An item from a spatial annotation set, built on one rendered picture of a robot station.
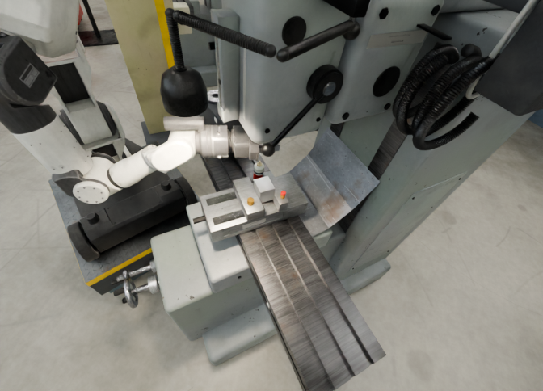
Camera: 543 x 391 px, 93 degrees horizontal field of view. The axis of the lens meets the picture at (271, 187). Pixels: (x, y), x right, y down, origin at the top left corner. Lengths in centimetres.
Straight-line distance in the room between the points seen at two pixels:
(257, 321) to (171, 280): 62
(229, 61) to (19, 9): 38
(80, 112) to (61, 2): 51
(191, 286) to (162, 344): 76
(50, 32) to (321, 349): 94
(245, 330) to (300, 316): 74
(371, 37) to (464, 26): 25
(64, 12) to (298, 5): 48
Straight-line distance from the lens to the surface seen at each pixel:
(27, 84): 70
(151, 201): 146
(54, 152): 76
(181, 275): 108
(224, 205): 88
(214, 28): 36
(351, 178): 101
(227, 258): 95
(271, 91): 51
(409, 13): 61
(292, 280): 85
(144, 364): 178
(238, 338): 152
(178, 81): 43
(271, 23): 46
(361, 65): 58
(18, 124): 73
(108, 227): 144
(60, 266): 218
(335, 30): 40
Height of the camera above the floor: 170
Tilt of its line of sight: 50 degrees down
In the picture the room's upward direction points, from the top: 9 degrees clockwise
